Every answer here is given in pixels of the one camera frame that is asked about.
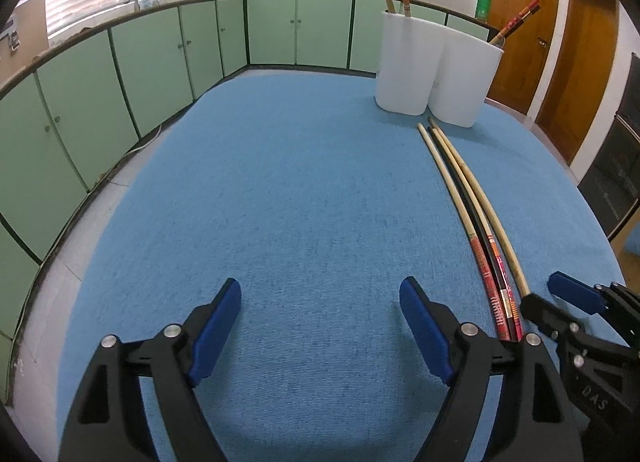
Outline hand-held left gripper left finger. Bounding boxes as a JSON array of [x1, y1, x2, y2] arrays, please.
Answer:
[[57, 278, 243, 462]]

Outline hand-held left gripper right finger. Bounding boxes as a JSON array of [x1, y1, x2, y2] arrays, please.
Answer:
[[398, 276, 586, 462]]

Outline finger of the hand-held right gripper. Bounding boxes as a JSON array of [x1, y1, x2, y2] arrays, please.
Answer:
[[520, 293, 587, 344], [548, 272, 640, 316]]

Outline black chopstick with red end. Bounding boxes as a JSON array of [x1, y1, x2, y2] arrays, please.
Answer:
[[432, 130, 521, 341], [492, 2, 542, 48]]

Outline white double utensil holder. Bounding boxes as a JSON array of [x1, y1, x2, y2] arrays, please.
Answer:
[[375, 10, 502, 128]]

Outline cardboard box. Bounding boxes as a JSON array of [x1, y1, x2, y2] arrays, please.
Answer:
[[612, 227, 640, 259]]

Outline black glass-front cabinet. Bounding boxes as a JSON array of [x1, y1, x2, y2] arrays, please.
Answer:
[[577, 54, 640, 243]]

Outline blue table mat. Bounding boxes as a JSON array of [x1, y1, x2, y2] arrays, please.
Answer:
[[55, 68, 628, 462]]

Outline plain wooden door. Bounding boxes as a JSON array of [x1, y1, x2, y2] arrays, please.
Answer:
[[535, 0, 620, 165]]

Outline green lower kitchen cabinets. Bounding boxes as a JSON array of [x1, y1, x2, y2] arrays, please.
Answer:
[[0, 0, 493, 343]]

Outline wooden door with handle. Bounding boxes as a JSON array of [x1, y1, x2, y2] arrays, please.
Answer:
[[484, 0, 561, 115]]

